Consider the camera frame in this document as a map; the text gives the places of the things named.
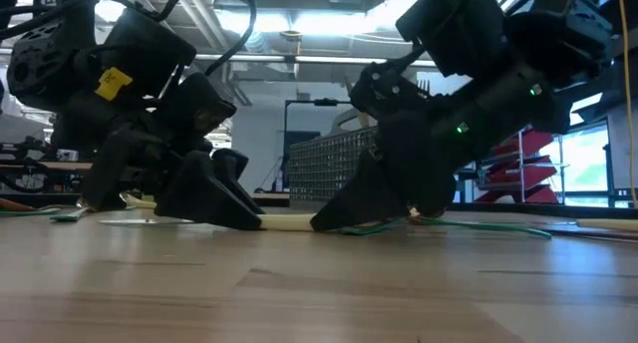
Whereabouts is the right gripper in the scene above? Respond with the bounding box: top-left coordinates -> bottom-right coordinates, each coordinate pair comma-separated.
309,63 -> 557,233

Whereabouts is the grey plastic cutlery basket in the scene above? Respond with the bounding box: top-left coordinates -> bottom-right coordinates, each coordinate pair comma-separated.
287,108 -> 385,212

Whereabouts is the black metal stand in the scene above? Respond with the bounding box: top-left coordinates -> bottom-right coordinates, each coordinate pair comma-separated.
282,97 -> 353,135

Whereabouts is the metal shelf rack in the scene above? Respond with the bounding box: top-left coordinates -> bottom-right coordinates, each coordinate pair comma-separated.
515,131 -> 569,205

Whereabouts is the red storage bin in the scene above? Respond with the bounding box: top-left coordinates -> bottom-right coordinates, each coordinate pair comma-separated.
497,127 -> 557,160
485,156 -> 558,185
473,182 -> 560,205

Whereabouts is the long led light bar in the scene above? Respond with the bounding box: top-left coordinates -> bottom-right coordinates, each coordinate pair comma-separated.
193,53 -> 440,68

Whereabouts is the background wooden table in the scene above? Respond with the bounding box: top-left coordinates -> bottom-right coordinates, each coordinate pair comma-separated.
0,157 -> 96,194

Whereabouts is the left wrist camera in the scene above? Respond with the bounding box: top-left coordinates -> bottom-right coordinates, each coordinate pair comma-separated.
171,72 -> 238,135

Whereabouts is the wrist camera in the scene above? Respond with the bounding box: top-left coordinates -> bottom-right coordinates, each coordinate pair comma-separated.
171,72 -> 238,135
348,61 -> 425,120

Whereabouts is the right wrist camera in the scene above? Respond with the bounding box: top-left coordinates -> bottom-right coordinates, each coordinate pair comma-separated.
348,61 -> 425,120

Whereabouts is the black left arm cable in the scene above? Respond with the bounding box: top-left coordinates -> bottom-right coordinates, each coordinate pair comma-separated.
0,0 -> 258,78

